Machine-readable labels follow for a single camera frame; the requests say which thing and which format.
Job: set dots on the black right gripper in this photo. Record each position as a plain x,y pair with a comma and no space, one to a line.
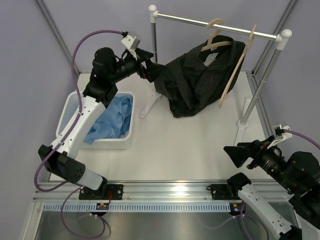
239,153

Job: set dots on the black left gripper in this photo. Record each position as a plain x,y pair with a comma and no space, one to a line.
152,70

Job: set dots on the beige plastic hanger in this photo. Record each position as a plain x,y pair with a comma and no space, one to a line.
237,67

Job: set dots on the light blue shirt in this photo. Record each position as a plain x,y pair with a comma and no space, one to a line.
114,122

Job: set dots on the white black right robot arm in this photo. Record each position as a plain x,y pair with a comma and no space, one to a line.
299,176

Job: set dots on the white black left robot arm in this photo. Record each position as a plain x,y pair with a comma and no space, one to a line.
59,158

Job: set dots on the dark striped shirt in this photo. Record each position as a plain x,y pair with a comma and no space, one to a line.
198,78

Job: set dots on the white plastic bin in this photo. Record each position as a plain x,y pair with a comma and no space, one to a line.
109,144

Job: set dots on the silver clothes rack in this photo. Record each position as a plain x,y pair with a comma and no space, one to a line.
258,22

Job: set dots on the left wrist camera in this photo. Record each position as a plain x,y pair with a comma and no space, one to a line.
131,42

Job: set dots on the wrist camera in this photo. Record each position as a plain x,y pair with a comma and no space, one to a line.
279,133
131,42

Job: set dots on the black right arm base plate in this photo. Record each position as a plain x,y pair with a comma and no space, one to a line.
220,192

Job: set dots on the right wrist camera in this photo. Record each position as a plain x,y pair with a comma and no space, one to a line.
279,133

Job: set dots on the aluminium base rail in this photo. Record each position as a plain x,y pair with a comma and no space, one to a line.
167,191

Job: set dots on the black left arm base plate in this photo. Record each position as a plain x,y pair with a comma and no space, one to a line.
115,193

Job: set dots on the white slotted cable duct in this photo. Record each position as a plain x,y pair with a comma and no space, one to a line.
139,207

